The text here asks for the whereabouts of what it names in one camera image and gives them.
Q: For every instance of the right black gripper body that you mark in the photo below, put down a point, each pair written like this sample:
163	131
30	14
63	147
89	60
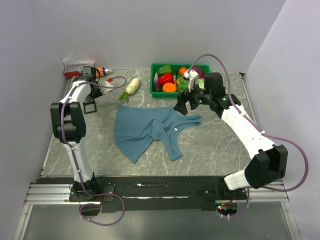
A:
197	97

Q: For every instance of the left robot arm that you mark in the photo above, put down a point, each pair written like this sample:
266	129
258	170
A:
69	126

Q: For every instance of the orange tomato toy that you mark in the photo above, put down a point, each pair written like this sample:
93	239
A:
169	87

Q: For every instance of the blue tank top garment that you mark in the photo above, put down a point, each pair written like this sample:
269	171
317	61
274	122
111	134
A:
136	128

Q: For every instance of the orange black cylinder tool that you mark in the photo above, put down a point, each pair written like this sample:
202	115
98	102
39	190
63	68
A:
102	71

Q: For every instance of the green plastic tray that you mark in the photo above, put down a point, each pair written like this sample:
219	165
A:
175	73

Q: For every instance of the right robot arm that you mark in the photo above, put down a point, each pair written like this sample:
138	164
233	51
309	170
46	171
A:
268	160

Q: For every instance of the red bell pepper toy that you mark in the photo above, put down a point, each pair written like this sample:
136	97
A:
166	78

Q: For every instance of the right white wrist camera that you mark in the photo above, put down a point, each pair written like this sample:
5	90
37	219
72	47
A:
192	77

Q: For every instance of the red white box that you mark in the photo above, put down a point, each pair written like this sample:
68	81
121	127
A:
75	70

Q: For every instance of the white daikon radish toy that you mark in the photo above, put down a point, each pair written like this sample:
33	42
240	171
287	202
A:
130	89

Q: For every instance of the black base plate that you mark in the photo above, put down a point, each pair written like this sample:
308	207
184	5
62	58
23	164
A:
147	193

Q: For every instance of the cabbage lettuce toy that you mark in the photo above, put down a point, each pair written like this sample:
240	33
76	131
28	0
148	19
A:
183	84

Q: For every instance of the green bell pepper toy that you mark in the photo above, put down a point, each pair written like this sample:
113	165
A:
164	70

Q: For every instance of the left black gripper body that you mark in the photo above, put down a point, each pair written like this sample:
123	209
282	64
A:
96	93

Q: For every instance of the orange carrot toy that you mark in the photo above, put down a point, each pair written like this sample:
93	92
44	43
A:
182	70

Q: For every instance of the purple onion toy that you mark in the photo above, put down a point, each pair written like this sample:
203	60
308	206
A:
199	70

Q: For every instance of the black folding stand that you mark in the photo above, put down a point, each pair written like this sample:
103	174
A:
89	107

